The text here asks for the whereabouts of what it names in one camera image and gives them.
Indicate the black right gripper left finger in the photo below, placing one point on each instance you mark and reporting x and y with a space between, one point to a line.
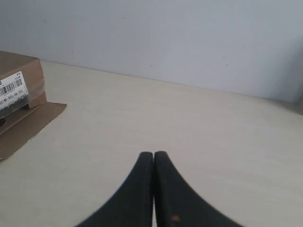
132 204

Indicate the brown cardboard box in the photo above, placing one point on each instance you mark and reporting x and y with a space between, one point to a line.
24 109

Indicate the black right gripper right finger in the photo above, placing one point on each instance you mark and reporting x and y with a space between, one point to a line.
177 204

